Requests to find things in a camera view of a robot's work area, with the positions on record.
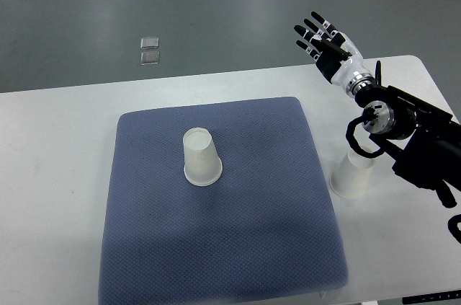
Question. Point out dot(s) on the blue grey fabric cushion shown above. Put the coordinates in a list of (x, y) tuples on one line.
[(265, 228)]

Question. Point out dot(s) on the white paper cup on cushion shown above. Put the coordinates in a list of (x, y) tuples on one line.
[(202, 165)]

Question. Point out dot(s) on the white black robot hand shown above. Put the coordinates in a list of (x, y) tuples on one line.
[(335, 55)]

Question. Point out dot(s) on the black table edge label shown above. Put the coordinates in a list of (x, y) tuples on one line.
[(432, 297)]

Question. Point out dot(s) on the upper metal floor plate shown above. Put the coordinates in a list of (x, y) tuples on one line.
[(149, 42)]

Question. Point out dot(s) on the white paper cup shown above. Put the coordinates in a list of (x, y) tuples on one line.
[(350, 177), (202, 165)]

